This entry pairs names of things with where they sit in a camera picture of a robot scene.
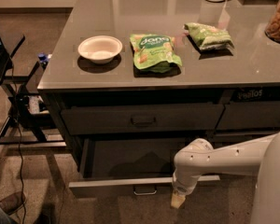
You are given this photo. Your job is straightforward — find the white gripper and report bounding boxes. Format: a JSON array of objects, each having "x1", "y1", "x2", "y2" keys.
[{"x1": 171, "y1": 172, "x2": 197, "y2": 209}]

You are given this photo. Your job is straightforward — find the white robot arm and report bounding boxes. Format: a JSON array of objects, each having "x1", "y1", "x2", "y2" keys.
[{"x1": 171, "y1": 132, "x2": 280, "y2": 224}]

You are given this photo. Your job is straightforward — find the grey top drawer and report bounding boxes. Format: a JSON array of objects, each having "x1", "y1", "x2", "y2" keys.
[{"x1": 61, "y1": 103, "x2": 224, "y2": 135}]

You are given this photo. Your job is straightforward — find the dark grey drawer cabinet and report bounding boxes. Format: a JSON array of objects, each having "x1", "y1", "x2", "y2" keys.
[{"x1": 38, "y1": 0, "x2": 280, "y2": 174}]

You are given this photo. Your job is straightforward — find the green chip bag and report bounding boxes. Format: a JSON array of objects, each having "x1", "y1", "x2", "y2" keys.
[{"x1": 130, "y1": 34, "x2": 182, "y2": 74}]

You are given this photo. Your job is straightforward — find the brown shoe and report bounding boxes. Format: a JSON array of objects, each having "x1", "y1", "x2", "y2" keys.
[{"x1": 0, "y1": 191, "x2": 26, "y2": 215}]

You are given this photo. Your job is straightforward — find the small green snack bag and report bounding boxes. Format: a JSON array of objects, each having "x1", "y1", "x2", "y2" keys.
[{"x1": 184, "y1": 22, "x2": 234, "y2": 51}]

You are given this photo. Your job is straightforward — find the white bowl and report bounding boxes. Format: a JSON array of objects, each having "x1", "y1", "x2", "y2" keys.
[{"x1": 77, "y1": 35, "x2": 122, "y2": 64}]

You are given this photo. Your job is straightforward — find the black side desk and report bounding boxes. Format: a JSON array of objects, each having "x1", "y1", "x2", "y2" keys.
[{"x1": 0, "y1": 34, "x2": 63, "y2": 145}]

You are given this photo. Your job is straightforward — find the blue bottle cap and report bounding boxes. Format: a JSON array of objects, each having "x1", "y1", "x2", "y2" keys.
[{"x1": 38, "y1": 53, "x2": 49, "y2": 67}]

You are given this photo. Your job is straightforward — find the black cable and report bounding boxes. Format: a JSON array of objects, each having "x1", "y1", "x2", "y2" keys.
[{"x1": 8, "y1": 56, "x2": 27, "y2": 224}]

